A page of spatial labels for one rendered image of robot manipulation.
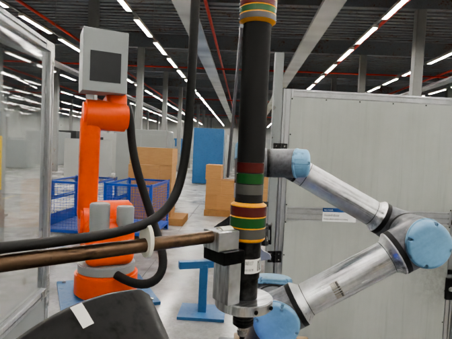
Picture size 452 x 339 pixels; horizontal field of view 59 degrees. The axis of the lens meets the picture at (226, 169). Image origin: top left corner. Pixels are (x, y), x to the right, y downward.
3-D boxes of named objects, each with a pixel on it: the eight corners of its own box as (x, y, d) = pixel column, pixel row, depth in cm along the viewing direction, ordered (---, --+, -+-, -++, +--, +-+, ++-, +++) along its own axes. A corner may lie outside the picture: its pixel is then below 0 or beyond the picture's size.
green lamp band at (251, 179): (248, 184, 45) (249, 173, 45) (230, 181, 48) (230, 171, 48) (269, 183, 48) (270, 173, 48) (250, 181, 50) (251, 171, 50)
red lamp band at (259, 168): (249, 173, 45) (249, 163, 45) (230, 171, 48) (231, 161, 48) (270, 173, 48) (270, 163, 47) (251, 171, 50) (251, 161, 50)
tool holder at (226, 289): (227, 327, 42) (231, 237, 42) (190, 305, 48) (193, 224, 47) (284, 309, 48) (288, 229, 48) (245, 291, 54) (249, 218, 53)
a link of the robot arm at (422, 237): (264, 333, 113) (438, 242, 109) (266, 360, 98) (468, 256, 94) (243, 296, 113) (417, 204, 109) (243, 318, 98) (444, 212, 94)
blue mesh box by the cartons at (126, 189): (99, 239, 675) (101, 181, 669) (125, 225, 800) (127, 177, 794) (150, 243, 667) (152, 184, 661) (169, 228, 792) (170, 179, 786)
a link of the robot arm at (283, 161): (305, 148, 110) (265, 148, 111) (311, 148, 99) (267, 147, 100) (305, 176, 111) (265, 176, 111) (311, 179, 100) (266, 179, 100)
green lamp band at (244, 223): (245, 230, 45) (246, 219, 45) (222, 223, 48) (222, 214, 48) (273, 227, 48) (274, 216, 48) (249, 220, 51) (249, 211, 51)
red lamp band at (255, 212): (246, 218, 45) (247, 208, 45) (222, 213, 48) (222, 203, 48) (274, 216, 48) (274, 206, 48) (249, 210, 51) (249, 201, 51)
